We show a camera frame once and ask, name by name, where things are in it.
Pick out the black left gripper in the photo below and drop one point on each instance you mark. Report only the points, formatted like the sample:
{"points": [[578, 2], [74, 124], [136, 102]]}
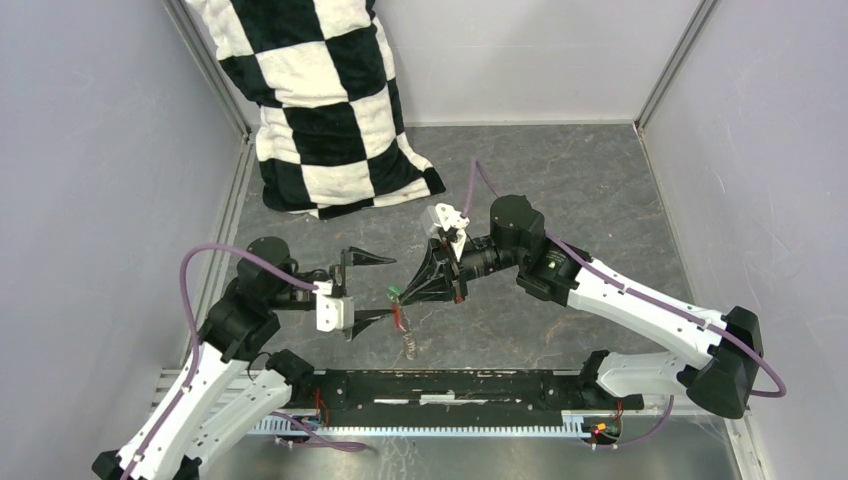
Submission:
{"points": [[364, 317]]}

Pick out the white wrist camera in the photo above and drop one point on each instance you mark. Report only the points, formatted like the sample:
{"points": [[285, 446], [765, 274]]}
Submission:
{"points": [[443, 220], [334, 309]]}

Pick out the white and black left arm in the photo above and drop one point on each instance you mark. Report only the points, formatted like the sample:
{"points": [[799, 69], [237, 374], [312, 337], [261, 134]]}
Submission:
{"points": [[186, 433]]}

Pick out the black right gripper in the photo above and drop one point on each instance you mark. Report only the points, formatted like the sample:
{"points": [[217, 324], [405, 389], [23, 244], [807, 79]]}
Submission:
{"points": [[439, 289]]}

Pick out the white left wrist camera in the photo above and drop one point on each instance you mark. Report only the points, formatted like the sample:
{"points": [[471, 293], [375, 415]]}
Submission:
{"points": [[334, 309]]}

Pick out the green tagged key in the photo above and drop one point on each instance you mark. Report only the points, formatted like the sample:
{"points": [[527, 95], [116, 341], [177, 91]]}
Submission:
{"points": [[394, 295]]}

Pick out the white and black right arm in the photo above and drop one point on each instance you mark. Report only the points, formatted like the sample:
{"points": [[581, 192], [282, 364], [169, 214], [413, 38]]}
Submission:
{"points": [[712, 358]]}

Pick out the black white checkered cloth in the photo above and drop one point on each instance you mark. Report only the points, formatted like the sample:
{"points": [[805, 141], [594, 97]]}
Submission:
{"points": [[331, 139]]}

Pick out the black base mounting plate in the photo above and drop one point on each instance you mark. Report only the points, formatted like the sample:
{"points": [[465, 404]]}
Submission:
{"points": [[452, 398]]}

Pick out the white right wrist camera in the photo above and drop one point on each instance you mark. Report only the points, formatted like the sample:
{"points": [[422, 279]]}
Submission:
{"points": [[443, 220]]}

